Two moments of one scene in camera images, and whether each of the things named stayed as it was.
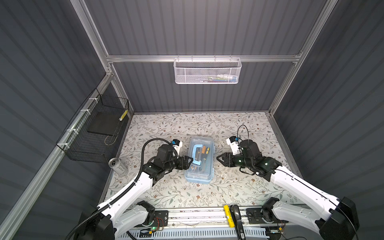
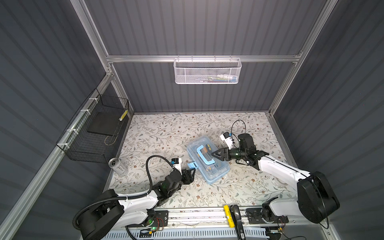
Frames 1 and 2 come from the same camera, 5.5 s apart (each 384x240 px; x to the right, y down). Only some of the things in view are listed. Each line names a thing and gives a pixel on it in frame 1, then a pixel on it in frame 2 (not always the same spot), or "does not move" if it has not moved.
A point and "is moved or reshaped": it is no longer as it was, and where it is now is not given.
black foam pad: (106, 122) does not move
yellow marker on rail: (231, 220) does not move
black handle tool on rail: (236, 216) does not move
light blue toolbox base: (198, 178) is moved or reshaped
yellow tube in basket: (123, 115) does not move
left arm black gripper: (186, 164) to (190, 177)
